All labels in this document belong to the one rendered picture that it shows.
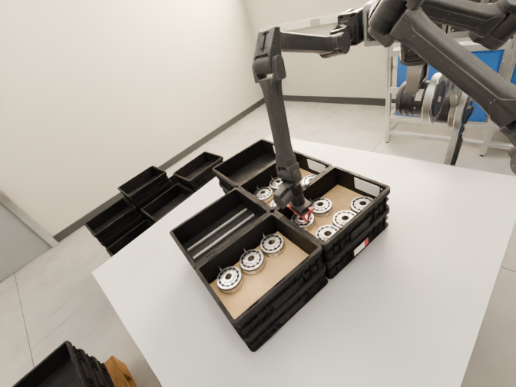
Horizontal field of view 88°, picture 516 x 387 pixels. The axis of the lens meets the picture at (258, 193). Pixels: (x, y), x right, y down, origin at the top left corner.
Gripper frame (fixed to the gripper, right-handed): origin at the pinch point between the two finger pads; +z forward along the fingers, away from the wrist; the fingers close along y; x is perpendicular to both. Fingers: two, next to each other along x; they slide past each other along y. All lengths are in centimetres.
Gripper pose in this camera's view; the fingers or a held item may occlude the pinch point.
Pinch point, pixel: (302, 216)
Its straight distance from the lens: 118.4
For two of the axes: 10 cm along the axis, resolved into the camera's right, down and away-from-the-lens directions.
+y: 5.1, 4.2, -7.5
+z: 3.0, 7.3, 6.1
